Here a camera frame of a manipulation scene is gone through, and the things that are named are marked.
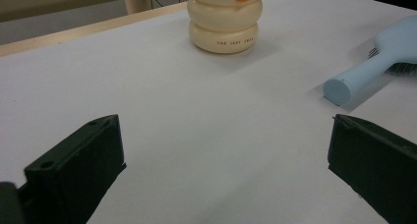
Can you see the cream ribbed cup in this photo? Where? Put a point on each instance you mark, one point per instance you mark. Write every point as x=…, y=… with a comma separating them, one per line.
x=223, y=24

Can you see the light blue hairbrush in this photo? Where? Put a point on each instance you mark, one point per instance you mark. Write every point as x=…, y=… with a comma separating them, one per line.
x=364, y=71

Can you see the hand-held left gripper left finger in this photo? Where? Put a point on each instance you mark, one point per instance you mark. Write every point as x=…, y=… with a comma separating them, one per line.
x=75, y=171

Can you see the beige desk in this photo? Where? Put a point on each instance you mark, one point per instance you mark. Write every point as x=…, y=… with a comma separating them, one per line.
x=65, y=1

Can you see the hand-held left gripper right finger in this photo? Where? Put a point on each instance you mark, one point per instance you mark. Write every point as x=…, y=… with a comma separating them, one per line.
x=377, y=165

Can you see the white table board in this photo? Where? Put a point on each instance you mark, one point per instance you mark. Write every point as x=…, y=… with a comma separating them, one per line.
x=203, y=119

